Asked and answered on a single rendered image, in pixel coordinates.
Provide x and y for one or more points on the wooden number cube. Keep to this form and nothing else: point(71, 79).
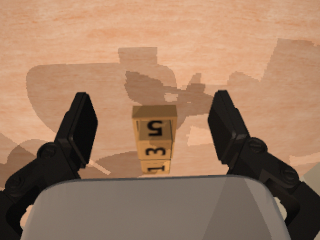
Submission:
point(156, 166)
point(155, 139)

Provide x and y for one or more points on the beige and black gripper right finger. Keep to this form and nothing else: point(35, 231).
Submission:
point(248, 156)

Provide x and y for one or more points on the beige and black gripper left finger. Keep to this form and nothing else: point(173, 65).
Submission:
point(56, 162)

